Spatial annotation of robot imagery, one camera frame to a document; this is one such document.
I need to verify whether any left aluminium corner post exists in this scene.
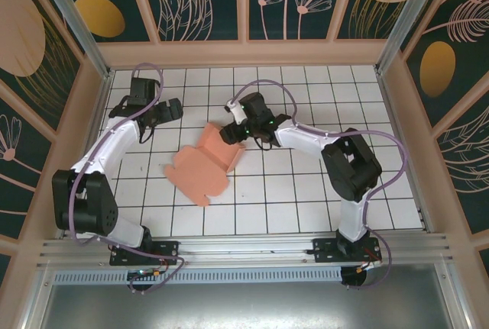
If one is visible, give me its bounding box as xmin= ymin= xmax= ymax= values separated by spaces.
xmin=31 ymin=0 xmax=112 ymax=80

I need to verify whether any grey metal sheet panel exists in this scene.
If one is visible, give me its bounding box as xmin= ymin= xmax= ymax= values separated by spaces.
xmin=22 ymin=263 xmax=471 ymax=329

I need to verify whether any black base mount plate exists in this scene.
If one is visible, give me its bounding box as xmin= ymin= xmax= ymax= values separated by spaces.
xmin=109 ymin=240 xmax=180 ymax=267
xmin=312 ymin=237 xmax=383 ymax=265

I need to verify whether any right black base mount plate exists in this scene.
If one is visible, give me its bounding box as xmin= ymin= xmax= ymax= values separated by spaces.
xmin=312 ymin=237 xmax=383 ymax=265

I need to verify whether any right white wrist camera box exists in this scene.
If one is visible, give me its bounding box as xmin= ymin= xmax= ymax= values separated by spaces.
xmin=224 ymin=98 xmax=248 ymax=124

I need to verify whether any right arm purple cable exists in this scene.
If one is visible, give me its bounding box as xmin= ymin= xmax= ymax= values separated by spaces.
xmin=231 ymin=79 xmax=408 ymax=292

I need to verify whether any right aluminium corner post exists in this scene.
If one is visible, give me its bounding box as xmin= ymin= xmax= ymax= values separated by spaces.
xmin=375 ymin=0 xmax=458 ymax=75

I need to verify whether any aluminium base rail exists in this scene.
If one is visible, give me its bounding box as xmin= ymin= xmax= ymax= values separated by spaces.
xmin=36 ymin=232 xmax=456 ymax=269

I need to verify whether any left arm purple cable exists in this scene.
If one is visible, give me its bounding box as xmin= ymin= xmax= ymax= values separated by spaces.
xmin=68 ymin=62 xmax=188 ymax=295

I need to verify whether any pink paper box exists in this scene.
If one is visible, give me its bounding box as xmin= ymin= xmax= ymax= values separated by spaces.
xmin=164 ymin=121 xmax=246 ymax=208

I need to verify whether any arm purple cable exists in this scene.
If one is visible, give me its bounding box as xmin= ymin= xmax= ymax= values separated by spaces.
xmin=68 ymin=62 xmax=188 ymax=295
xmin=231 ymin=79 xmax=408 ymax=292

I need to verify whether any aluminium corner post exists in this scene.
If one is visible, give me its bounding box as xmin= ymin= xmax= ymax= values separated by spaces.
xmin=375 ymin=0 xmax=458 ymax=75
xmin=31 ymin=0 xmax=112 ymax=80

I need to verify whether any slotted grey cable duct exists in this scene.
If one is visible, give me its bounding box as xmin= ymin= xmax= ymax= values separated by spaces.
xmin=52 ymin=267 xmax=344 ymax=285

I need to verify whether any small green circuit board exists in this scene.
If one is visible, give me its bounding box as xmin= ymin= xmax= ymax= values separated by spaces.
xmin=128 ymin=267 xmax=161 ymax=280

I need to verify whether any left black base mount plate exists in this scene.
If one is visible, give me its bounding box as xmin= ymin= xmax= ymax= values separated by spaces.
xmin=109 ymin=240 xmax=180 ymax=267

